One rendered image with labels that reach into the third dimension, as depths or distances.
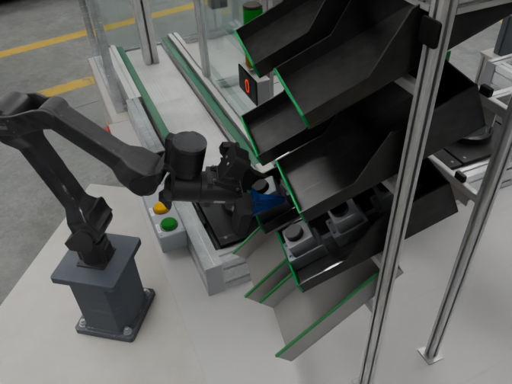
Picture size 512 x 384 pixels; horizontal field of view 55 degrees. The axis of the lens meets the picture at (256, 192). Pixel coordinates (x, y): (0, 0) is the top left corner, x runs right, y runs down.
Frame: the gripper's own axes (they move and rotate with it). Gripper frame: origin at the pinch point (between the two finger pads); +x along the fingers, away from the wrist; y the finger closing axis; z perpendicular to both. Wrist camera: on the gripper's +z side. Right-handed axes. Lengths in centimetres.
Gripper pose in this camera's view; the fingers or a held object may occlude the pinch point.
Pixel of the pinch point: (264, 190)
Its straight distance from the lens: 90.5
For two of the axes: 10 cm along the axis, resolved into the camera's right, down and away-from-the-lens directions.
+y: -1.5, -6.7, 7.3
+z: 2.1, -7.4, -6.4
